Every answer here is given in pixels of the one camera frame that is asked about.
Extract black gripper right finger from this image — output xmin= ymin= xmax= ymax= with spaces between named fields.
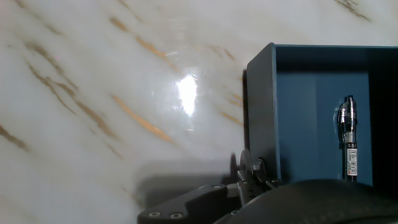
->
xmin=252 ymin=157 xmax=282 ymax=191

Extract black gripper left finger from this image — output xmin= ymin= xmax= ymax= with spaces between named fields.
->
xmin=136 ymin=169 xmax=259 ymax=224

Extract blue drawer box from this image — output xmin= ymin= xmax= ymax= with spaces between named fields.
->
xmin=238 ymin=42 xmax=398 ymax=188

